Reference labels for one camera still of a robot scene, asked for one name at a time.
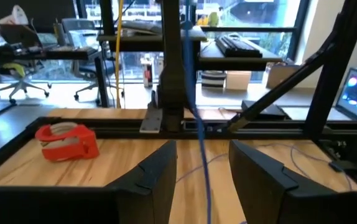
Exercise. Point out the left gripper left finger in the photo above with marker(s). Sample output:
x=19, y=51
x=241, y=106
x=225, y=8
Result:
x=147, y=193

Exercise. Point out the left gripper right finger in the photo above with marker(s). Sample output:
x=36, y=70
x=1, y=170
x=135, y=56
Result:
x=259, y=193

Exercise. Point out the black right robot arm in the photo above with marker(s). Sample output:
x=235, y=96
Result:
x=172, y=77

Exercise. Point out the grey metal mounting plate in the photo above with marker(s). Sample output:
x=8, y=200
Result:
x=150, y=123

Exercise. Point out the cardboard box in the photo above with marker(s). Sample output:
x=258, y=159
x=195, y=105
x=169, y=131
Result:
x=281, y=77

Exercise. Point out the striped box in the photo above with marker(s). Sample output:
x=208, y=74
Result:
x=213, y=79

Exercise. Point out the black keyboard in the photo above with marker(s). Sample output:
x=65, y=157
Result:
x=237, y=46

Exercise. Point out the black standing desk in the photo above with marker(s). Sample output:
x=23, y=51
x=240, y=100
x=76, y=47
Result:
x=178, y=42

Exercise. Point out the grey office chair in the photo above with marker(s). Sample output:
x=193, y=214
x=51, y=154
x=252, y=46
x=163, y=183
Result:
x=82, y=46

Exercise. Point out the cluttered black desk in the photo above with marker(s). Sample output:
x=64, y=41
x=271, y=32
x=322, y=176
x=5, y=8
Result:
x=41, y=54

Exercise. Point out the green backed office chair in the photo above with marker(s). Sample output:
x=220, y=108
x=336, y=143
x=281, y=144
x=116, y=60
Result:
x=18, y=74

